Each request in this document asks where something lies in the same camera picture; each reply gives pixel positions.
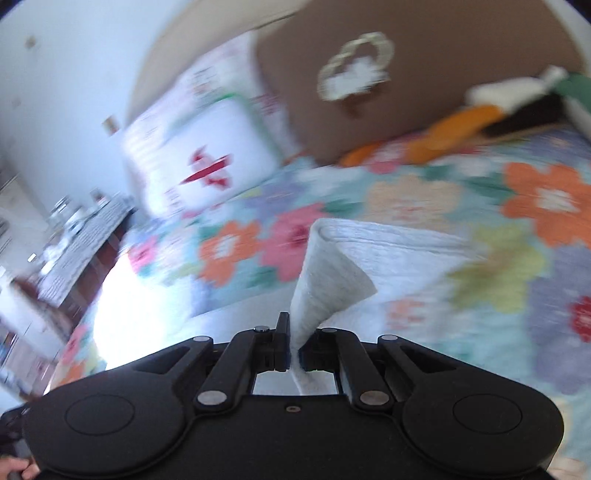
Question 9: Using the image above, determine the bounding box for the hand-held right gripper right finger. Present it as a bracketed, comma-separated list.
[298, 327, 459, 411]

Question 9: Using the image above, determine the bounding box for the light grey garment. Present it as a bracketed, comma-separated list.
[290, 218, 485, 397]

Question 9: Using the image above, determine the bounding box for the white patterned pillow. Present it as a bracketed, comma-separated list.
[134, 32, 296, 158]

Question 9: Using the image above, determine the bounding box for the white cloth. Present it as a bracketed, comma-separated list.
[465, 66, 570, 112]

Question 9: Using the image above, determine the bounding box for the brown headboard with white ornament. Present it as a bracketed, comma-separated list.
[127, 0, 587, 166]

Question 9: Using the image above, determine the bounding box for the dark wooden dresser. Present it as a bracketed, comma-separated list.
[0, 194, 138, 398]

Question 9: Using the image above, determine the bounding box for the white pillow with red print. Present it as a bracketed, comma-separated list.
[121, 95, 282, 217]

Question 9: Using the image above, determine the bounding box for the green cloth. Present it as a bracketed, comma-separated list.
[554, 74, 591, 116]

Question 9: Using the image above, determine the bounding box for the black cloth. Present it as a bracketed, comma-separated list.
[482, 95, 571, 138]

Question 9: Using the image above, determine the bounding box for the floral bed sheet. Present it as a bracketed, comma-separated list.
[48, 124, 591, 480]

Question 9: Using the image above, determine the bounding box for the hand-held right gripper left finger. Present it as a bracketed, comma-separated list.
[130, 312, 292, 414]

